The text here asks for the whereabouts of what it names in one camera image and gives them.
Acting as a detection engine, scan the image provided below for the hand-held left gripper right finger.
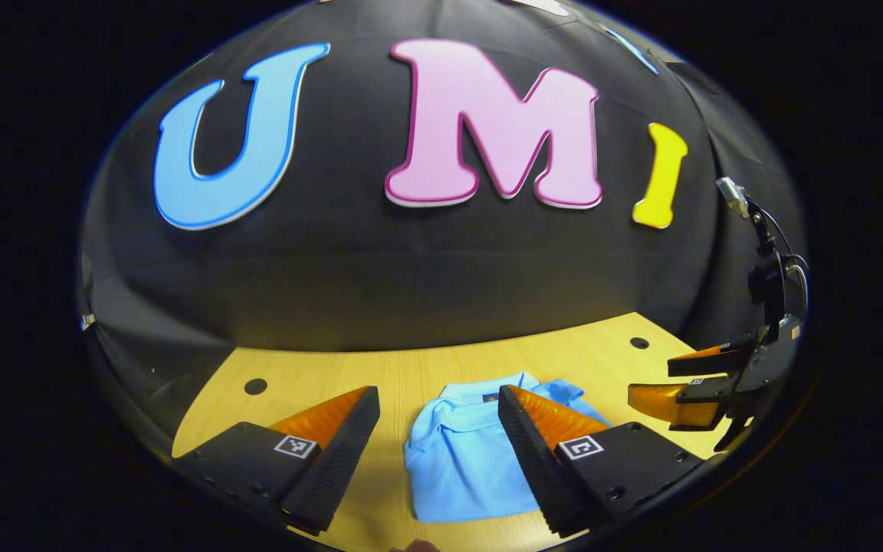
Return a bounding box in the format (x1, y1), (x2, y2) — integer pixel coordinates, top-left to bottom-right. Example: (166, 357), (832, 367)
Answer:
(497, 385), (707, 537)

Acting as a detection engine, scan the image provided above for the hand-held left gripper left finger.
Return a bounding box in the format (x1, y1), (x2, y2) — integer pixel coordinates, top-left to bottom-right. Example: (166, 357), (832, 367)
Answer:
(177, 385), (381, 536)

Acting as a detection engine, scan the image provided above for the light blue T-shirt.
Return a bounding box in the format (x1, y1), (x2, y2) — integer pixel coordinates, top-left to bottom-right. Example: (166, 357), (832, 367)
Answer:
(403, 372), (611, 524)

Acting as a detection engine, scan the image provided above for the black backdrop cloth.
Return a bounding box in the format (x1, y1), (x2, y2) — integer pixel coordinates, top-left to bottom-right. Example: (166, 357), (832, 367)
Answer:
(77, 0), (806, 384)

